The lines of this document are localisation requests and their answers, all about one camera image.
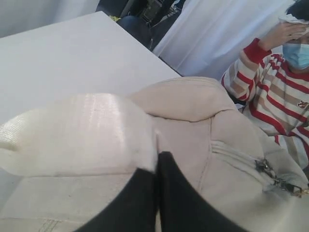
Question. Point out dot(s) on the person in striped sweater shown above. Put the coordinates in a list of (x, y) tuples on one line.
[(271, 78)]

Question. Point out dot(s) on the cream fabric duffel bag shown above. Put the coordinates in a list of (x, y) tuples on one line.
[(62, 164)]

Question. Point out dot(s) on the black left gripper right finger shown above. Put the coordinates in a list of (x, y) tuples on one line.
[(182, 209)]

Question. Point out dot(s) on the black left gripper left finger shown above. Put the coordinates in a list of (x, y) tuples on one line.
[(134, 209)]

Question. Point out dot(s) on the white backdrop curtain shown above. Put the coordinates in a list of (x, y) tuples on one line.
[(204, 40)]

